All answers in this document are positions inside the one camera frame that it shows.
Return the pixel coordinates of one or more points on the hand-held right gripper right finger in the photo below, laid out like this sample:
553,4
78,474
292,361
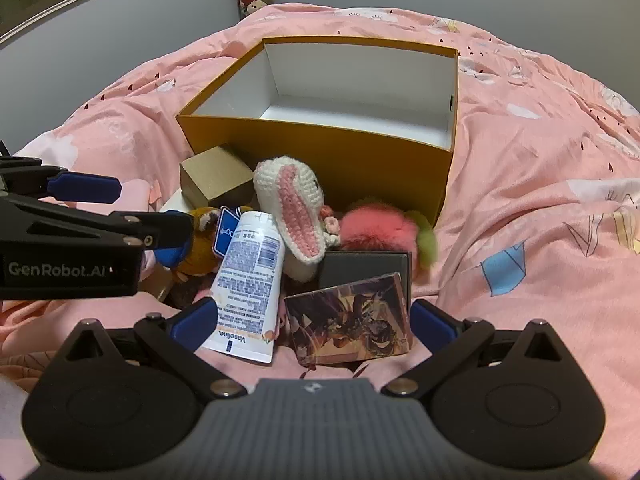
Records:
430,330

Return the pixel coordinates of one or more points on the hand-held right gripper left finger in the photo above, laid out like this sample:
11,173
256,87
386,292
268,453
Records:
195,322

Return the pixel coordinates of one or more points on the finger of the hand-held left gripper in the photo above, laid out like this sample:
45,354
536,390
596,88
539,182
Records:
170,232
85,187

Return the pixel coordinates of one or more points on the small white box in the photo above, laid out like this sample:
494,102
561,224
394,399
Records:
175,205

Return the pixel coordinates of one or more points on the brown blue plush toy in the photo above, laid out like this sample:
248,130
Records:
202,245

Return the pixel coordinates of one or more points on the white lotion tube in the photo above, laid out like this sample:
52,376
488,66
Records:
245,285

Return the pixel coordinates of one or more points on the small brown box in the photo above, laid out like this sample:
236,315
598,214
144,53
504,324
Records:
215,175

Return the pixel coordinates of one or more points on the red illustrated card box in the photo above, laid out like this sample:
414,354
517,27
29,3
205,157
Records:
350,320

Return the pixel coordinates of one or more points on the black box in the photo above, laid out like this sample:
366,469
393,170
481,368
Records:
360,267

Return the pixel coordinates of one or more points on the orange cardboard box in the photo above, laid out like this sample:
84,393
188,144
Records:
350,160

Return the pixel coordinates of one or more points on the pink green fluffy plush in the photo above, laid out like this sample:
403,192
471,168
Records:
380,227

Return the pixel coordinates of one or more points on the white pink crochet bunny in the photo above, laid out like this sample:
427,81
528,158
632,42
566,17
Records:
295,200

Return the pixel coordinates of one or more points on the pink crochet flower charm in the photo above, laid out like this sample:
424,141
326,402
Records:
331,222

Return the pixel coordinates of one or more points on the pink printed blanket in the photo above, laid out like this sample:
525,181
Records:
525,160

